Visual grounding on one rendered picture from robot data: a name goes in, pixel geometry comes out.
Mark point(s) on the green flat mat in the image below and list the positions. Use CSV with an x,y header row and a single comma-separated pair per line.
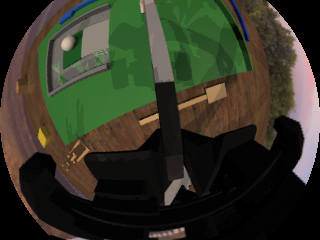
x,y
201,44

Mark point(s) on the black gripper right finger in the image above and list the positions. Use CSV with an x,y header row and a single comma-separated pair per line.
x,y
203,155

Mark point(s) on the beige ball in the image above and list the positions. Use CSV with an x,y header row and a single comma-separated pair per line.
x,y
68,43

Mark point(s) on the yellow block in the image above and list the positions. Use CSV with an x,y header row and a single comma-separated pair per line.
x,y
44,136

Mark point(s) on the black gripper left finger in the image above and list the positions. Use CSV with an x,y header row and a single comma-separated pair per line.
x,y
147,163

